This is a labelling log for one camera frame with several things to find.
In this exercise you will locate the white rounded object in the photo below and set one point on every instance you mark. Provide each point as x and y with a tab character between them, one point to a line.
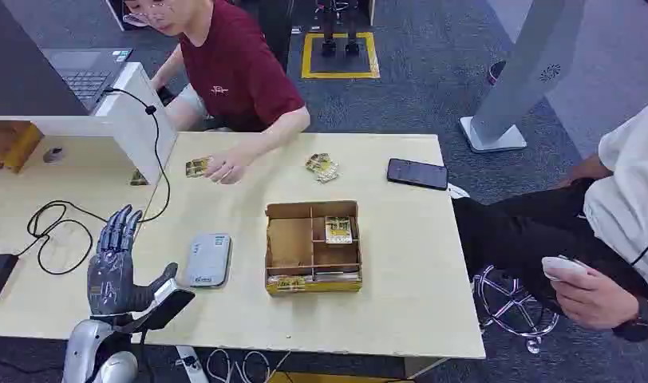
457	191

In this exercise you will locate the person in red shirt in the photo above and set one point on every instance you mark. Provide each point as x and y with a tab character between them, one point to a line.
234	69

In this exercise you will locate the white desk partition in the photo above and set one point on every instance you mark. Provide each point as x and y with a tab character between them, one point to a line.
133	121

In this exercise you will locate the grey flat router device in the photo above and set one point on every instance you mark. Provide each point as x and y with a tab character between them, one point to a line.
208	261

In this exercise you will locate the dark open laptop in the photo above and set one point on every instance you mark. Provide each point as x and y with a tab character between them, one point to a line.
86	79

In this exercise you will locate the black wristwatch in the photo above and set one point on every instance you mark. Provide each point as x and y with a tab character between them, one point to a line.
637	323

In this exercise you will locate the black smartphone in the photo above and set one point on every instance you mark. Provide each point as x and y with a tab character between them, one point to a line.
417	174

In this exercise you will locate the yellow card stack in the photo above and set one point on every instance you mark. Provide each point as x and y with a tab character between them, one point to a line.
196	167
322	167

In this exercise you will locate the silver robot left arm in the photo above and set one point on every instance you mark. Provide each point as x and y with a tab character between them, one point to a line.
88	351

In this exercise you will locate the white handheld remote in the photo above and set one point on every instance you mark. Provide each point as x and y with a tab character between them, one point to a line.
562	266

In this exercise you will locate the person in white shirt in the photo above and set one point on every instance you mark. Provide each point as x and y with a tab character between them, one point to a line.
625	206

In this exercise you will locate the yellow printed card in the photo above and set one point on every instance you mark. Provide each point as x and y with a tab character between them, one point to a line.
338	230

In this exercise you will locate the chrome chair base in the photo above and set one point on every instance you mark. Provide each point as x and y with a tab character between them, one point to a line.
509	312

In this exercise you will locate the brown wooden crate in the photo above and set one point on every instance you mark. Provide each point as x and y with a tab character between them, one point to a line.
12	142

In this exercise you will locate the round grey puck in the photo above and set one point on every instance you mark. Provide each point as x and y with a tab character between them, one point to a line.
54	154

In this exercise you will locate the black cabinet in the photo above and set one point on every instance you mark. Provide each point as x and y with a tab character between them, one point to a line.
118	13

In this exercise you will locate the black robot leg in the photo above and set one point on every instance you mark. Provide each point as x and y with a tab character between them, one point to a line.
329	31
352	31

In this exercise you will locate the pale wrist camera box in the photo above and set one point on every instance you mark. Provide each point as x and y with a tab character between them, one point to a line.
168	301

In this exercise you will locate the wooden card box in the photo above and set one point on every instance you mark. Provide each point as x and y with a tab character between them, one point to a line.
289	243

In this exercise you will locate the black office chair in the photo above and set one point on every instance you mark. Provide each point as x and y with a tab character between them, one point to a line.
274	26

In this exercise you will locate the white power strip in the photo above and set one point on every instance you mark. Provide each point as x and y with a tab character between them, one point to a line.
191	365

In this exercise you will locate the white pillar stand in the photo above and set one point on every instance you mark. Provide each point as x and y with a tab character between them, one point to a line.
519	74

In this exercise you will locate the dark shoe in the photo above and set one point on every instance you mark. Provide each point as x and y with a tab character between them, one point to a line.
496	73

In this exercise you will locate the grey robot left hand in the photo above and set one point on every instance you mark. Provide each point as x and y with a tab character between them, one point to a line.
112	280

